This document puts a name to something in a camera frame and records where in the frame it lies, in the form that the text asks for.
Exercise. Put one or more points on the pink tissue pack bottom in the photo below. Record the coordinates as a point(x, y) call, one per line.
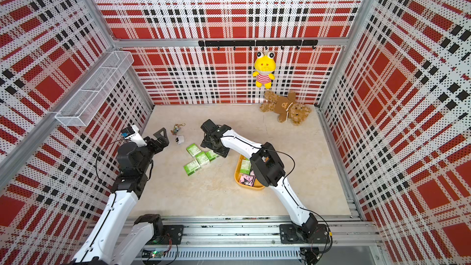
point(247, 180)

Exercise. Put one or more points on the white wire mesh basket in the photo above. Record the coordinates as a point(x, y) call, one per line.
point(88, 99)

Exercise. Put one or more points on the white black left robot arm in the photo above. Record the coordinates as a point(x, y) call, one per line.
point(135, 160)

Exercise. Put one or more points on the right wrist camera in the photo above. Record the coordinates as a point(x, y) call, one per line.
point(210, 128)

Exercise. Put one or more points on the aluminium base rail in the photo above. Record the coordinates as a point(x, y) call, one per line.
point(337, 240)

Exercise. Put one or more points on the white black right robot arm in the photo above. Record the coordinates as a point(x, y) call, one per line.
point(270, 172)

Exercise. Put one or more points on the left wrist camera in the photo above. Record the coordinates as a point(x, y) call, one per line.
point(131, 133)

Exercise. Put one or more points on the green tissue pack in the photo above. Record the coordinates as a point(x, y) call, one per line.
point(192, 167)
point(245, 167)
point(211, 155)
point(202, 159)
point(193, 150)

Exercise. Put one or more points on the yellow frog plush toy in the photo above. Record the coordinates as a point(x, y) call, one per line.
point(264, 69)

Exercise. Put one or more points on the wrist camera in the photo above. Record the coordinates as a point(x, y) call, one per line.
point(131, 133)
point(210, 128)

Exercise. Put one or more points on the yellow storage tray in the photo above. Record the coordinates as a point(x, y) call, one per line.
point(257, 186)

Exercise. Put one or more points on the brown teddy bear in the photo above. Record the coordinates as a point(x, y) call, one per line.
point(286, 107)

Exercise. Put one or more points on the black hook rail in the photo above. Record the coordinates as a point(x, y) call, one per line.
point(258, 43)

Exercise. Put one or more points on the white plush keychain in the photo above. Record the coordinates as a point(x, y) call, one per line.
point(180, 139)

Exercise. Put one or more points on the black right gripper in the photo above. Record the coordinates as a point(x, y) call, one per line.
point(206, 142)

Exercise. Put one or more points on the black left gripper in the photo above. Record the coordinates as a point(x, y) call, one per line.
point(164, 141)

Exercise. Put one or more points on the fox figure keychain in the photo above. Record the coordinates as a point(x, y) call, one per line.
point(177, 128)

